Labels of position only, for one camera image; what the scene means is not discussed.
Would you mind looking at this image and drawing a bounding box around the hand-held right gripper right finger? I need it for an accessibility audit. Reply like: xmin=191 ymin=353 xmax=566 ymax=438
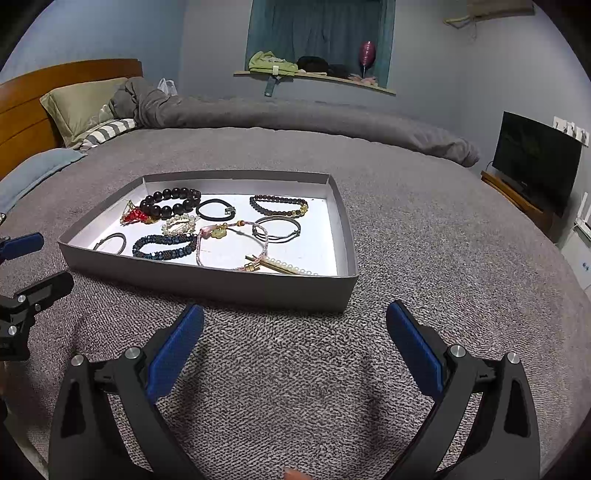
xmin=385 ymin=300 xmax=541 ymax=480

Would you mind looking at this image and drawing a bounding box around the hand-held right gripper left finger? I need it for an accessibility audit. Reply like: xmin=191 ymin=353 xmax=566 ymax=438
xmin=48 ymin=304 xmax=206 ymax=480

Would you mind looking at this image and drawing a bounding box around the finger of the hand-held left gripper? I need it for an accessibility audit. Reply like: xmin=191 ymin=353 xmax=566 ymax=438
xmin=0 ymin=233 xmax=44 ymax=263
xmin=0 ymin=271 xmax=75 ymax=326

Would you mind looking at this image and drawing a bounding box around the plain silver bangle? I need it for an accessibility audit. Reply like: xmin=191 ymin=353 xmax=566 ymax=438
xmin=91 ymin=233 xmax=127 ymax=256

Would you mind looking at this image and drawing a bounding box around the blue bead bracelet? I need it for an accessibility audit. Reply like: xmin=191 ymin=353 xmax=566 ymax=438
xmin=132 ymin=233 xmax=199 ymax=260

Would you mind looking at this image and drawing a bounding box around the pink cord bracelet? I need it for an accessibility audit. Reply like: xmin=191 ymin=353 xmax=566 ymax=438
xmin=195 ymin=220 xmax=269 ymax=272

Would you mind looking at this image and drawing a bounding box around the large dark bead bracelet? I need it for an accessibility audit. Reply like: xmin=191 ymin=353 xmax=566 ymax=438
xmin=139 ymin=187 xmax=202 ymax=220

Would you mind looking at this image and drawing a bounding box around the grey cardboard box tray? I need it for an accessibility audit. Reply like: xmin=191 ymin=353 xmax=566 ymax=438
xmin=58 ymin=170 xmax=360 ymax=313

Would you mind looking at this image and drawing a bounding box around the black band bracelet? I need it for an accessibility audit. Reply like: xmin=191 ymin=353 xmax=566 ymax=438
xmin=196 ymin=198 xmax=237 ymax=221

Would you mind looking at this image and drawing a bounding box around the brown bead bracelet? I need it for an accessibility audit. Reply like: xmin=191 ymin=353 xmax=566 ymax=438
xmin=249 ymin=194 xmax=309 ymax=217

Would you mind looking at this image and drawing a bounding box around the grey bed sheet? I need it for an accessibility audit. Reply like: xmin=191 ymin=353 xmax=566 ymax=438
xmin=0 ymin=127 xmax=587 ymax=480

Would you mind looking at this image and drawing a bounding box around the blue blanket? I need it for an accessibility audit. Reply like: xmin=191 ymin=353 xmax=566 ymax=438
xmin=0 ymin=148 xmax=88 ymax=215

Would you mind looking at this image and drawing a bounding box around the wooden headboard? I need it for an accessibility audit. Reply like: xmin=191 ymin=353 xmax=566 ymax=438
xmin=0 ymin=58 xmax=144 ymax=181

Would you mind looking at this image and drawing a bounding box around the striped pillow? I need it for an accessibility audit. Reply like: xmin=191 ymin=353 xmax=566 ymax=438
xmin=81 ymin=117 xmax=138 ymax=149

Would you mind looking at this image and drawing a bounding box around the green pillow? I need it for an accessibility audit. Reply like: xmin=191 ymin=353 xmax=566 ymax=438
xmin=40 ymin=76 xmax=130 ymax=149

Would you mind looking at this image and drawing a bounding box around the wooden television stand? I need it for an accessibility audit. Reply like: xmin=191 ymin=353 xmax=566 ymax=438
xmin=480 ymin=170 xmax=559 ymax=243

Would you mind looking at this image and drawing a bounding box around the white cabinet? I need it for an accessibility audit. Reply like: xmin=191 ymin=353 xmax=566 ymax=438
xmin=558 ymin=225 xmax=591 ymax=291

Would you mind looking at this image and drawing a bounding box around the white router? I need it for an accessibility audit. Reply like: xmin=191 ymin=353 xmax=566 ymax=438
xmin=574 ymin=193 xmax=591 ymax=232

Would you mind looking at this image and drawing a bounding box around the black television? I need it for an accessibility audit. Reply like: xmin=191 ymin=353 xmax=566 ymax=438
xmin=492 ymin=111 xmax=583 ymax=217

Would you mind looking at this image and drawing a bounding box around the grey duvet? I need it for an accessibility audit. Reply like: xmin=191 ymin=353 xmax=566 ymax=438
xmin=108 ymin=76 xmax=481 ymax=168

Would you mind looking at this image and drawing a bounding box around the wooden window shelf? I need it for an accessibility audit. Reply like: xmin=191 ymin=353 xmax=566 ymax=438
xmin=233 ymin=69 xmax=397 ymax=96

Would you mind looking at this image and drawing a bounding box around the pink wine glass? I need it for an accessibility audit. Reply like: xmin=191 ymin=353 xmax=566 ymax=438
xmin=359 ymin=41 xmax=377 ymax=78

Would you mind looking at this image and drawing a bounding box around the green cloth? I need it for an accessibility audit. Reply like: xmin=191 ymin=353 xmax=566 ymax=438
xmin=248 ymin=51 xmax=300 ymax=75

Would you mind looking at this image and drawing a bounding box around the black cloth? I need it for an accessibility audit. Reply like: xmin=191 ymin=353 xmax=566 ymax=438
xmin=296 ymin=55 xmax=352 ymax=78

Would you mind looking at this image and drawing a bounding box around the teal curtain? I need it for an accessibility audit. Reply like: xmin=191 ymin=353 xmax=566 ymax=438
xmin=247 ymin=0 xmax=397 ymax=88

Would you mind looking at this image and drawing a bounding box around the red and gold bracelet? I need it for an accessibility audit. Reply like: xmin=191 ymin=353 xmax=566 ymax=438
xmin=121 ymin=199 xmax=151 ymax=227

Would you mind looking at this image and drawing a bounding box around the silver wire bangle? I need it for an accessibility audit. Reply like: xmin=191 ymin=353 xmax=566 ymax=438
xmin=252 ymin=215 xmax=302 ymax=241

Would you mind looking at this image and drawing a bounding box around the white wall hook rack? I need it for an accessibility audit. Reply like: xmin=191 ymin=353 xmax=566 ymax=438
xmin=553 ymin=116 xmax=591 ymax=146

